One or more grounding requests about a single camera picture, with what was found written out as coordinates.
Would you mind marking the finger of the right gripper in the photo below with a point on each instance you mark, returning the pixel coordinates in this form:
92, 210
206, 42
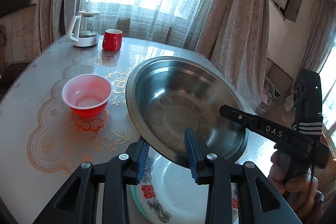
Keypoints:
257, 124

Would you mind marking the right hand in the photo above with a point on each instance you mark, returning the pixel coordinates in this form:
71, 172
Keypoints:
309, 201

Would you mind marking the white glass electric kettle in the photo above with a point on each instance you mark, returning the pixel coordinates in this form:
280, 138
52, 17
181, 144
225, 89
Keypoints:
84, 27

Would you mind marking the middle beige curtain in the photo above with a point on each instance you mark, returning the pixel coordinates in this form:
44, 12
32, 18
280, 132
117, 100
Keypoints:
235, 39

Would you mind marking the white plate red characters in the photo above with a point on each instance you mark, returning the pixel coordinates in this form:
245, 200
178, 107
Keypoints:
169, 194

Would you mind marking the right tied beige curtain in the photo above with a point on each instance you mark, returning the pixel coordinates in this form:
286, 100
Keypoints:
321, 36

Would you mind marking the patterned bag on floor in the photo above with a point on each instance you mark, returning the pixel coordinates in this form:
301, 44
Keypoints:
270, 94

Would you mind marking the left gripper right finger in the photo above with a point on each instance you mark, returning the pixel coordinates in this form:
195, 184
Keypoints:
258, 199

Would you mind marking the stainless steel bowl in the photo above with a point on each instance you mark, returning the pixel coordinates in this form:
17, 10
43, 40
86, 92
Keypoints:
166, 95

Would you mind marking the red plastic bowl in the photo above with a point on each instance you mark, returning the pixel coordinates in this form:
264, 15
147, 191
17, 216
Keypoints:
87, 95

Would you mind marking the turquoise plastic plate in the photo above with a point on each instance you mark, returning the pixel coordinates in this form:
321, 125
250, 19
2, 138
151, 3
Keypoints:
136, 200

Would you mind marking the red mug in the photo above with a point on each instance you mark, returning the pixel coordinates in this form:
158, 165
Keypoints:
112, 40

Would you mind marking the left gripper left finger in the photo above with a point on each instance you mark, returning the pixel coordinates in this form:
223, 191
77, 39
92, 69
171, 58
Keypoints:
76, 201

